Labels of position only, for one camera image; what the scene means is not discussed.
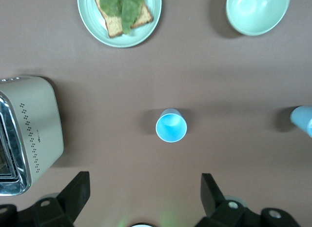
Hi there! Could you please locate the blue plastic cup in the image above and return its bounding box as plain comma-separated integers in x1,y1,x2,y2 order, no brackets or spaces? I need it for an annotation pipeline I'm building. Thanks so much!
155,108,188,143
290,105,312,139

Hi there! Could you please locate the light green bowl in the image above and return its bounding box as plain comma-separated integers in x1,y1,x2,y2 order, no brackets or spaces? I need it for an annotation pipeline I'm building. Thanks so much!
225,0,292,37

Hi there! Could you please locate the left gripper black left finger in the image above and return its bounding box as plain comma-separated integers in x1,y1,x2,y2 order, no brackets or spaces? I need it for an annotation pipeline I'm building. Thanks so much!
31,171,91,227

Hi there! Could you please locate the beige chrome toaster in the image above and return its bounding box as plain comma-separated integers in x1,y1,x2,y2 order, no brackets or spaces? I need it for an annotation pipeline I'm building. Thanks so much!
0,76,65,196

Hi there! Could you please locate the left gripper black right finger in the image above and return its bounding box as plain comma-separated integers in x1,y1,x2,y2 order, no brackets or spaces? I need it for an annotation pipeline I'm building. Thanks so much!
195,173,246,227

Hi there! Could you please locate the green lettuce leaf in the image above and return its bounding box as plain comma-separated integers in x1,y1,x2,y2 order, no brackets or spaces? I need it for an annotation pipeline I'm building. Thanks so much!
98,0,145,35

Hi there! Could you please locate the toasted bread slice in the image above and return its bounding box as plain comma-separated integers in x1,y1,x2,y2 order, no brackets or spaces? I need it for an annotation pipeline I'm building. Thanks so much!
94,0,154,39

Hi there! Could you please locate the light green plate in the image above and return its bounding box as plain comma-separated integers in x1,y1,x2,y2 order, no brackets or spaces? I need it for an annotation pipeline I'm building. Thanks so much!
77,0,162,48

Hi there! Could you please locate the brown table mat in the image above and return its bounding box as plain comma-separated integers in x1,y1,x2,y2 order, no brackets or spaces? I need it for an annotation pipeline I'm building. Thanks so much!
0,0,312,227

